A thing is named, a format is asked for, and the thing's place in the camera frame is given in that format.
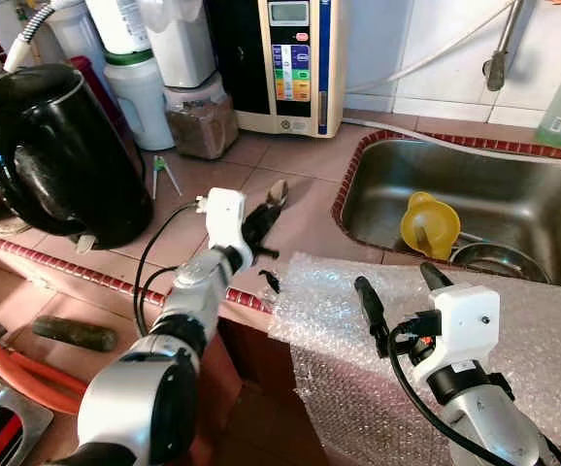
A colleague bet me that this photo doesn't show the steel spoon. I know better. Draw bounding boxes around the steel spoon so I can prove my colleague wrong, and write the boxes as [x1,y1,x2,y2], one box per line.
[261,179,290,211]

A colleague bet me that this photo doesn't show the yellow plastic cup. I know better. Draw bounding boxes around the yellow plastic cup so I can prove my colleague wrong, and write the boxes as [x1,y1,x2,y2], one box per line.
[399,190,463,262]

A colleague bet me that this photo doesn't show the round steel bowl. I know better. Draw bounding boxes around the round steel bowl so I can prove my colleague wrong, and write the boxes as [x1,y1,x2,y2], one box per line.
[447,242,554,285]

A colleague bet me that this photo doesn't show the short black tape strip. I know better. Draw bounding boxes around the short black tape strip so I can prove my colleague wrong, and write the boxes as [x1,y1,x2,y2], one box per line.
[258,269,282,295]

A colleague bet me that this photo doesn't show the jar of brown powder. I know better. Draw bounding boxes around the jar of brown powder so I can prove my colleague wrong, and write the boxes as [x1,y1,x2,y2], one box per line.
[163,78,241,162]

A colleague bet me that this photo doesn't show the large steel sink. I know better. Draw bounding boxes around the large steel sink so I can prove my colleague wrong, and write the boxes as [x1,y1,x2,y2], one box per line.
[337,136,561,292]

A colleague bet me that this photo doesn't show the clear bubble wrap sheet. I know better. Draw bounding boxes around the clear bubble wrap sheet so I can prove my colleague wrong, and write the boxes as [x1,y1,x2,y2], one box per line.
[269,252,561,466]

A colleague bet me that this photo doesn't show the cream water ionizer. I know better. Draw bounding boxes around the cream water ionizer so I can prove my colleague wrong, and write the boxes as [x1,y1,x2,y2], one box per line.
[208,0,350,140]

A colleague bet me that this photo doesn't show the white jug with green lid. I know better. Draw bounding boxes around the white jug with green lid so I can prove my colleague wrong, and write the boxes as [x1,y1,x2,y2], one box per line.
[103,49,178,152]

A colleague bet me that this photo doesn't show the translucent white container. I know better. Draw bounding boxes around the translucent white container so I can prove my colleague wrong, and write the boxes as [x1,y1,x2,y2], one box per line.
[144,0,219,91]

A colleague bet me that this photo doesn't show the dark cylindrical object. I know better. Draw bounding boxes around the dark cylindrical object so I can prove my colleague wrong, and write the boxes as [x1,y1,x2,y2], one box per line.
[32,315,119,353]

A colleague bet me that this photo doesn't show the black electric kettle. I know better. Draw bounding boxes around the black electric kettle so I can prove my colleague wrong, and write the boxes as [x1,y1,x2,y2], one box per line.
[0,62,156,251]

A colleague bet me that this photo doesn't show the dark red cup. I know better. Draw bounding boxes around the dark red cup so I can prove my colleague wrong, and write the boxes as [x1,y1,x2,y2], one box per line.
[66,54,132,138]

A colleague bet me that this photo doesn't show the white printed bottle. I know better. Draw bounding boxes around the white printed bottle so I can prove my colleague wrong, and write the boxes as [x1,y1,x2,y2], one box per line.
[83,0,156,58]

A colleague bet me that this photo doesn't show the steel faucet pipe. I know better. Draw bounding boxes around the steel faucet pipe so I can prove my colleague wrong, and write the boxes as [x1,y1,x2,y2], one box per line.
[483,0,527,94]

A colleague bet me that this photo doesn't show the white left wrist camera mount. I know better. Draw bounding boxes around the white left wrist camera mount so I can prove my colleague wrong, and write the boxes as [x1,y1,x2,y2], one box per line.
[195,187,255,272]

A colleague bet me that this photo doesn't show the small green handled tongs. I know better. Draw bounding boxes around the small green handled tongs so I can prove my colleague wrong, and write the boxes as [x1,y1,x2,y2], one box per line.
[150,154,185,201]

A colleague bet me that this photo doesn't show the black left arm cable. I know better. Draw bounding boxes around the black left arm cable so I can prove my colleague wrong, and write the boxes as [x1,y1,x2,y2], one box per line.
[132,201,205,338]

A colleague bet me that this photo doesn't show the grey counter hose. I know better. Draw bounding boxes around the grey counter hose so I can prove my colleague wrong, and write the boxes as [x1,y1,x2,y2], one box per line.
[343,116,561,168]

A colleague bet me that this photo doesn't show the thin white ionizer hose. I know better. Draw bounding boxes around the thin white ionizer hose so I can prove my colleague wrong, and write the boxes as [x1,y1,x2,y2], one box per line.
[344,0,515,97]

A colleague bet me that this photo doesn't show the orange gas hose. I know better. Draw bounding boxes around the orange gas hose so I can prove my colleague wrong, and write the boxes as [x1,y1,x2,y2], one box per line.
[0,309,89,420]

